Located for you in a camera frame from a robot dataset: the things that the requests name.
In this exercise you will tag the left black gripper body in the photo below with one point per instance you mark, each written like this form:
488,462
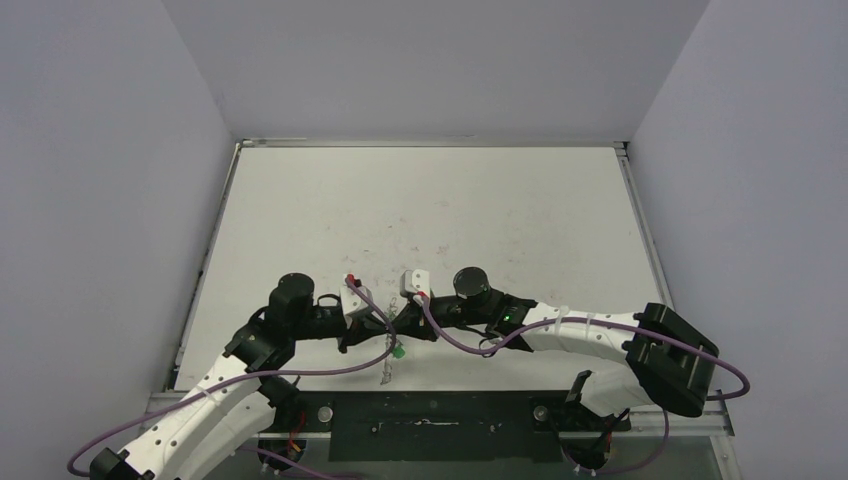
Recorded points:
320,323

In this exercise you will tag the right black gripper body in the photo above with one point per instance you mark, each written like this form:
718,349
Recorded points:
416,321

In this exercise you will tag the green key tag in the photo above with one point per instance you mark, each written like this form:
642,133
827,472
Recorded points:
398,351

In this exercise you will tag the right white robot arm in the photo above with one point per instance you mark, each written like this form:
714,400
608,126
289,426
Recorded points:
661,359

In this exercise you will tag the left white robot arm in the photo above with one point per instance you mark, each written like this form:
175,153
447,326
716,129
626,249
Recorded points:
246,386

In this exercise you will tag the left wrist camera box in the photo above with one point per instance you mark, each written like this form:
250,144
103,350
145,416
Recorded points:
352,295

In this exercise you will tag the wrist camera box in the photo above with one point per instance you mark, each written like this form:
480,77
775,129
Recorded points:
352,295
414,282

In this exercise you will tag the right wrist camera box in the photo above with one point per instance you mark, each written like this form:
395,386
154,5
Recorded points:
414,282

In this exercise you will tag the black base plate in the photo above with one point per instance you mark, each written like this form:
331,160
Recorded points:
438,426

